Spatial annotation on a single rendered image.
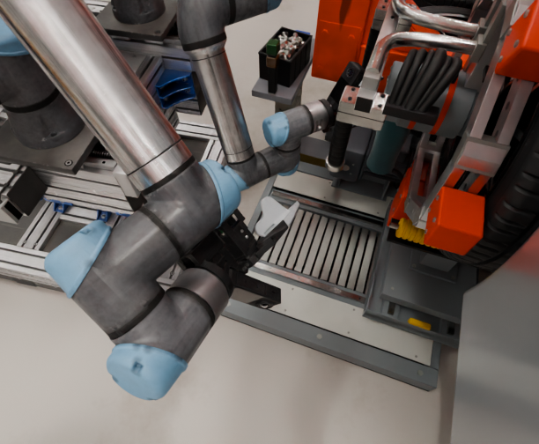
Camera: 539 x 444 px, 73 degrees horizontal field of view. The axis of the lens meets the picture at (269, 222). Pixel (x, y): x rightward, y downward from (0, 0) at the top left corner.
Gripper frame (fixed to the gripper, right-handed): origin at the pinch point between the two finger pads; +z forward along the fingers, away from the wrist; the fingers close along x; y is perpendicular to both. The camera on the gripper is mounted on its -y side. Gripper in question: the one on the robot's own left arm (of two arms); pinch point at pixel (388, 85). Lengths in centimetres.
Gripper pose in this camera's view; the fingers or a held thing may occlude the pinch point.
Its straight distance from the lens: 106.5
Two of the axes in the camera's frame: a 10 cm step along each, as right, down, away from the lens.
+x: 4.4, 7.6, -4.7
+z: 9.0, -3.7, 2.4
